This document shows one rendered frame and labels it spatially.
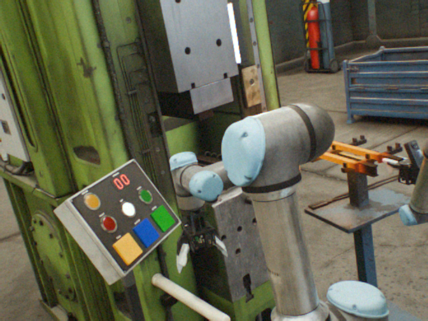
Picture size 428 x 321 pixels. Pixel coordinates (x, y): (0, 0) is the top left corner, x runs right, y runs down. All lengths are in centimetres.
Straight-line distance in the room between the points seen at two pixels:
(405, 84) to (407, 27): 509
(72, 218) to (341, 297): 81
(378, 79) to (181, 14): 405
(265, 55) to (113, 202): 108
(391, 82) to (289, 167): 478
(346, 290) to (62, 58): 151
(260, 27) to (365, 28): 893
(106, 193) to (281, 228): 79
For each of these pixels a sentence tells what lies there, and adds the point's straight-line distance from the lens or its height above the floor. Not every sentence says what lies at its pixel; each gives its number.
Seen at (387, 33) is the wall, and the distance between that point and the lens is 1089.
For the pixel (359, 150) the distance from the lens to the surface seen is 224.
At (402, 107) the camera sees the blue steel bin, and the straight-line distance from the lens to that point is 566.
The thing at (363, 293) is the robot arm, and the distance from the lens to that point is 113.
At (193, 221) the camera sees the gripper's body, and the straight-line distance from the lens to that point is 138.
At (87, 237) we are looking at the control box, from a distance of 153.
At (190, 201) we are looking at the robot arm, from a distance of 137.
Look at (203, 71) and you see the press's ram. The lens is 192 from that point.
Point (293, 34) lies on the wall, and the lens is 1024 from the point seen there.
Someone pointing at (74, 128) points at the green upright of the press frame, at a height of 125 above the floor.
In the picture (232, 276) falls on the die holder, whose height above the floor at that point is 58.
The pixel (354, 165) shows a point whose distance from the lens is 208.
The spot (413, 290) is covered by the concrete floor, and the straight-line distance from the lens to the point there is 300.
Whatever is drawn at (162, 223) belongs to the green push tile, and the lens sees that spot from 168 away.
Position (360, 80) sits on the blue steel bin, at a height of 49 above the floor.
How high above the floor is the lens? 168
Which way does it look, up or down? 18 degrees down
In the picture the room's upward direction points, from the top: 11 degrees counter-clockwise
